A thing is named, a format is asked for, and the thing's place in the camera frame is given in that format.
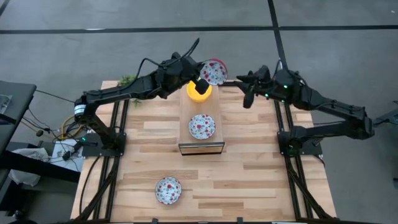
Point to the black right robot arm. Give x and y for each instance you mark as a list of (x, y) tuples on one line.
[(329, 107)]

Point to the white paper sheet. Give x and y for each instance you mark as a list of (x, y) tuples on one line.
[(60, 152)]

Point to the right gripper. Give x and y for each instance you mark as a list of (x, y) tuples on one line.
[(264, 82)]

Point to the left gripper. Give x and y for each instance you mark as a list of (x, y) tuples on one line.
[(188, 70)]

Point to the black table edge clamp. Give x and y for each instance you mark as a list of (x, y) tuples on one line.
[(239, 221), (154, 221)]

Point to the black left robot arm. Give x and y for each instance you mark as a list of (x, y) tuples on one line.
[(124, 88)]

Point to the black desk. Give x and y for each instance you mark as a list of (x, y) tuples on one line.
[(17, 96)]

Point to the yellow plastic bowl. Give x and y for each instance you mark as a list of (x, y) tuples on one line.
[(194, 93), (200, 100)]

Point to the black frame wooden shelf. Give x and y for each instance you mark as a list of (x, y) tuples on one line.
[(202, 109)]

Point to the white crumpled bag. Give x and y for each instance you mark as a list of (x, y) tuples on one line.
[(32, 154)]

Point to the black stand leg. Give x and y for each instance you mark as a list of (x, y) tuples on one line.
[(388, 117)]

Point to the green potted plant white pot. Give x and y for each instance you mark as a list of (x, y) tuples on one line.
[(127, 80)]

